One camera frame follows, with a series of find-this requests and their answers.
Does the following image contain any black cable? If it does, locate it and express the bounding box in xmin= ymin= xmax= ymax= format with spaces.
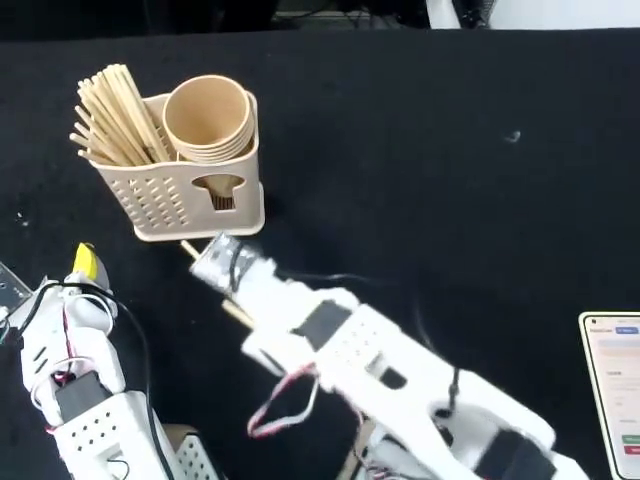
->
xmin=19 ymin=281 xmax=174 ymax=480

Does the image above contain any beige plastic basket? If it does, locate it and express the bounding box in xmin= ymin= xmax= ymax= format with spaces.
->
xmin=91 ymin=90 xmax=267 ymax=244

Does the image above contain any brown paper cup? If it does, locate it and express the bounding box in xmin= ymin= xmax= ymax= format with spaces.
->
xmin=169 ymin=92 xmax=253 ymax=153
xmin=175 ymin=97 xmax=255 ymax=160
xmin=172 ymin=94 xmax=254 ymax=157
xmin=177 ymin=99 xmax=256 ymax=211
xmin=161 ymin=74 xmax=252 ymax=150

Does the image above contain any brown cardboard piece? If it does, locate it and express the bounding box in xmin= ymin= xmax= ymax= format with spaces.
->
xmin=339 ymin=418 xmax=377 ymax=480

